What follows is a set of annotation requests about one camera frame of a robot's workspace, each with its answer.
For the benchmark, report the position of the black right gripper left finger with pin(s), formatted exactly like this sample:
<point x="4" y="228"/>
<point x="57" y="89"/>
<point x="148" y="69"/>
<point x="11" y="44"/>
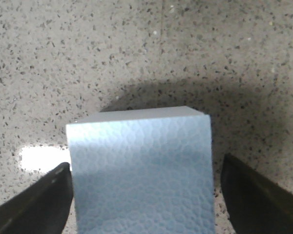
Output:
<point x="43" y="208"/>

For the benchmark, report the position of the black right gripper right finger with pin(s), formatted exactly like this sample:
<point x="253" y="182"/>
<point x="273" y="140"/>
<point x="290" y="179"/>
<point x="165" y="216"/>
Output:
<point x="255" y="204"/>

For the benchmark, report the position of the light blue foam cube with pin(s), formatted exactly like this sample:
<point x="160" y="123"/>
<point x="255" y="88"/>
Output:
<point x="143" y="171"/>

